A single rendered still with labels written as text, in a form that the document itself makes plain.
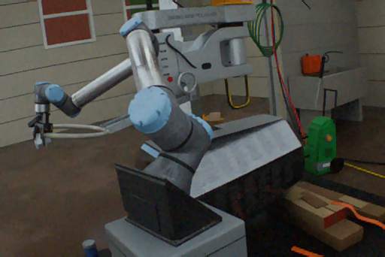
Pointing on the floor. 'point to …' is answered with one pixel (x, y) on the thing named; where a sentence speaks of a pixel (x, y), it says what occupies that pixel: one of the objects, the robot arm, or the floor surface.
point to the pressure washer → (322, 144)
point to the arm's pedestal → (228, 234)
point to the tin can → (90, 248)
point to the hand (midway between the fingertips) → (40, 146)
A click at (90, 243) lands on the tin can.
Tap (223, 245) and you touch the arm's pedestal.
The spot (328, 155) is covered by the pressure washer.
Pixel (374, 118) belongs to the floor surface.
